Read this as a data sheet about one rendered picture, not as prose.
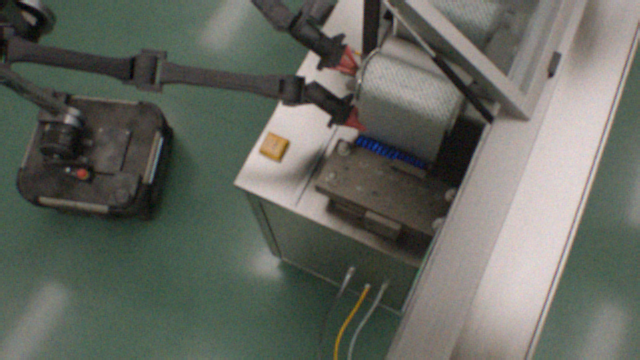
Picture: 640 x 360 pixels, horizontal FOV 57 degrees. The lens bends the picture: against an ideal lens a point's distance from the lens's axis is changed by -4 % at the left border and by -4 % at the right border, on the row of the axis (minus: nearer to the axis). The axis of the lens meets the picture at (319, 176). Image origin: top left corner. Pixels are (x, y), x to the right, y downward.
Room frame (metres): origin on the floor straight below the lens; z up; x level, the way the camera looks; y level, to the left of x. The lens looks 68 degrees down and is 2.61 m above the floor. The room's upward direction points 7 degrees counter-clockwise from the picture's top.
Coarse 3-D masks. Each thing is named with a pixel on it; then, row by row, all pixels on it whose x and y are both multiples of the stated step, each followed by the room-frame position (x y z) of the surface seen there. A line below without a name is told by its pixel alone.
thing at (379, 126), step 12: (360, 108) 0.77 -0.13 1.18; (360, 120) 0.77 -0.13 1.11; (372, 120) 0.75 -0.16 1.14; (384, 120) 0.73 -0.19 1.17; (396, 120) 0.72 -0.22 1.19; (360, 132) 0.77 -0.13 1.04; (372, 132) 0.75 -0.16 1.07; (384, 132) 0.73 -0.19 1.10; (396, 132) 0.71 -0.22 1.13; (408, 132) 0.70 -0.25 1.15; (420, 132) 0.68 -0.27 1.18; (396, 144) 0.71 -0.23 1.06; (408, 144) 0.69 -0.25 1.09; (420, 144) 0.68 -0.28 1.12; (432, 144) 0.66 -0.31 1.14; (420, 156) 0.67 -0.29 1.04; (432, 156) 0.65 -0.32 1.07
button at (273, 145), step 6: (270, 132) 0.86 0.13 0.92; (264, 138) 0.84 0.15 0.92; (270, 138) 0.84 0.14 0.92; (276, 138) 0.84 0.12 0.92; (282, 138) 0.83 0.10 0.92; (264, 144) 0.82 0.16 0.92; (270, 144) 0.82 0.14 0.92; (276, 144) 0.82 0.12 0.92; (282, 144) 0.81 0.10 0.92; (264, 150) 0.80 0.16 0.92; (270, 150) 0.80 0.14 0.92; (276, 150) 0.80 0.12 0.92; (282, 150) 0.80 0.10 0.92; (270, 156) 0.78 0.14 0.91; (276, 156) 0.78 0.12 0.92
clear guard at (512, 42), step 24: (432, 0) 0.61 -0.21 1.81; (456, 0) 0.63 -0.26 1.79; (480, 0) 0.64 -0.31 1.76; (504, 0) 0.66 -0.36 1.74; (528, 0) 0.67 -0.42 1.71; (552, 0) 0.69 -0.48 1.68; (456, 24) 0.59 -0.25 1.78; (480, 24) 0.60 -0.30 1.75; (504, 24) 0.61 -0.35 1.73; (528, 24) 0.63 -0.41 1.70; (480, 48) 0.56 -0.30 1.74; (504, 48) 0.57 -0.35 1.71; (528, 48) 0.58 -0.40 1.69; (504, 72) 0.53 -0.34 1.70; (528, 72) 0.54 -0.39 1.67
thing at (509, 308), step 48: (624, 0) 0.85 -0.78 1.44; (576, 48) 0.73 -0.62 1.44; (624, 48) 0.71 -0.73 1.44; (576, 96) 0.60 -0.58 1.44; (480, 144) 0.51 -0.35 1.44; (576, 144) 0.49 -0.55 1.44; (528, 192) 0.39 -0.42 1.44; (576, 192) 0.38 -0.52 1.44; (528, 240) 0.29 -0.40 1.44; (480, 288) 0.21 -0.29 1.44; (528, 288) 0.20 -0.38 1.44; (480, 336) 0.12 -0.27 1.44; (528, 336) 0.11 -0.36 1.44
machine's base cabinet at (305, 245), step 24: (264, 216) 0.67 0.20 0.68; (288, 216) 0.62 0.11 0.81; (288, 240) 0.64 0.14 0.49; (312, 240) 0.58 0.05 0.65; (336, 240) 0.53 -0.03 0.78; (312, 264) 0.59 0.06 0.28; (336, 264) 0.54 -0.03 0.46; (360, 264) 0.49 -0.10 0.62; (384, 264) 0.45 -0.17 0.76; (360, 288) 0.48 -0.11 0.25; (408, 288) 0.40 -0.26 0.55
